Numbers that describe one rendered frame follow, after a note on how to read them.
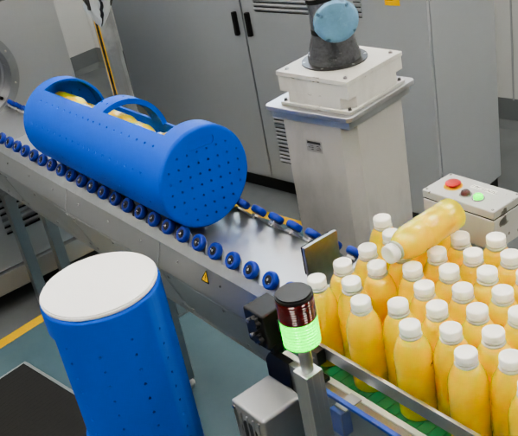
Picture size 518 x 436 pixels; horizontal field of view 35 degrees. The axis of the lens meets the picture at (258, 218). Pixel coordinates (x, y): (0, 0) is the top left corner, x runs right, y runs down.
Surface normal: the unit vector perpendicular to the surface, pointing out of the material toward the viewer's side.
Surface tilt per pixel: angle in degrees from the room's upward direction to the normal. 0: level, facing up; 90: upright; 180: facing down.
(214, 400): 0
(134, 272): 0
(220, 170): 90
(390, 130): 90
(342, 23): 99
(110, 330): 90
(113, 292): 0
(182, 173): 90
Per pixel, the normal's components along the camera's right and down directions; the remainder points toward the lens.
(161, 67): -0.67, 0.45
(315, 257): 0.62, 0.27
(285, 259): -0.18, -0.87
